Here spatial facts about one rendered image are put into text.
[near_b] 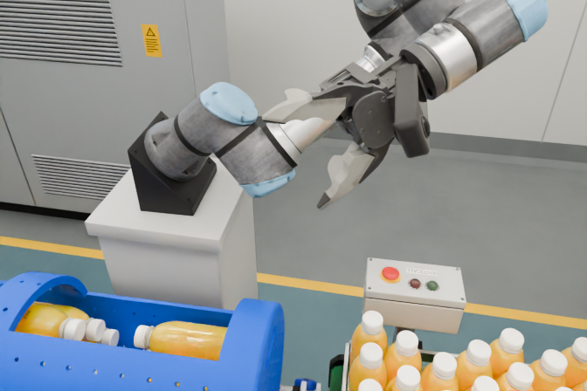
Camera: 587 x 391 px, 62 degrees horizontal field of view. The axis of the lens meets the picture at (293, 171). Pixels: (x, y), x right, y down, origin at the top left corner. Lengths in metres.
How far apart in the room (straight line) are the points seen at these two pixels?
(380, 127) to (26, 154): 2.60
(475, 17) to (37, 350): 0.77
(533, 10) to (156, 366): 0.69
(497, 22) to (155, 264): 0.91
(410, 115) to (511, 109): 3.15
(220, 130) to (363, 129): 0.52
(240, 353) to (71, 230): 2.43
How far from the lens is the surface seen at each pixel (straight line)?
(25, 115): 2.87
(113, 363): 0.83
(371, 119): 0.56
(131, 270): 1.27
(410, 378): 0.92
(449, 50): 0.59
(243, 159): 1.04
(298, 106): 0.52
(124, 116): 2.54
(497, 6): 0.63
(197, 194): 1.17
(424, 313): 1.08
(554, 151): 3.85
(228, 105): 1.02
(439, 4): 0.70
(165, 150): 1.11
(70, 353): 0.86
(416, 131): 0.50
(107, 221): 1.19
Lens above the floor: 1.86
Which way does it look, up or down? 34 degrees down
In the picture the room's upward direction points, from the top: straight up
